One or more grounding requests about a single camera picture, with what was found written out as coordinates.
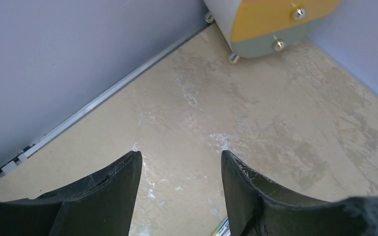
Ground round cabinet with coloured drawers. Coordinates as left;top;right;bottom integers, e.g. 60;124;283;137
204;0;341;64

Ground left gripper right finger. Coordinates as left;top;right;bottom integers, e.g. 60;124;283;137
221;150;378;236

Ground aluminium rail frame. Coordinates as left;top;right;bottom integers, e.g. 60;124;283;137
0;23;209;179

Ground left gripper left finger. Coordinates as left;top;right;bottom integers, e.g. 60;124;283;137
0;151;142;236

